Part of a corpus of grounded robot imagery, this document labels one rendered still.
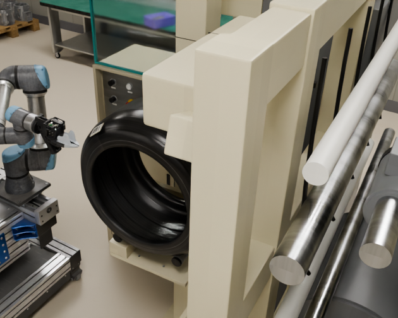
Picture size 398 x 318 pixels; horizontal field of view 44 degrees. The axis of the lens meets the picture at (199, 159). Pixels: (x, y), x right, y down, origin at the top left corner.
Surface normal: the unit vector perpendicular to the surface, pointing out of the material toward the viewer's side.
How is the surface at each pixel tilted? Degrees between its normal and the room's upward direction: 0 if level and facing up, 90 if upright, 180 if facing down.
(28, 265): 0
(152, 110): 90
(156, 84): 90
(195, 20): 90
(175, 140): 72
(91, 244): 0
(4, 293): 0
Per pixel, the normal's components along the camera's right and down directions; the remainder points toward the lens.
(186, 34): -0.46, 0.46
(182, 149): -0.43, 0.18
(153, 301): 0.04, -0.84
